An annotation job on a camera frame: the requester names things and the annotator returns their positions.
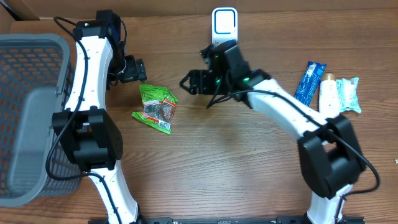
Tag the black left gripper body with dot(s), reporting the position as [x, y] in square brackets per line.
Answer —
[132, 71]

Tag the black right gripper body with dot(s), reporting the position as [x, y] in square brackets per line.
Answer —
[214, 80]

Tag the green snack bag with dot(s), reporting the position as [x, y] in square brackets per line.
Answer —
[159, 106]

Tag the blue snack wrapper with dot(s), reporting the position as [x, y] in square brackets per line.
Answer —
[309, 83]

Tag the white cream tube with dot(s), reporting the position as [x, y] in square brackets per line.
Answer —
[328, 96]

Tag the mint tissue wipes pack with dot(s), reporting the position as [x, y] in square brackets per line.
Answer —
[347, 94]

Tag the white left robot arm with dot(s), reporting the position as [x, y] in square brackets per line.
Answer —
[88, 142]

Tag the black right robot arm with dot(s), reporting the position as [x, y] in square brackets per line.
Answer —
[331, 160]

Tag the white barcode scanner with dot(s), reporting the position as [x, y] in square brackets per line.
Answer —
[224, 25]

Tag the grey plastic basket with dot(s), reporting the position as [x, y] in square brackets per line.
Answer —
[36, 80]

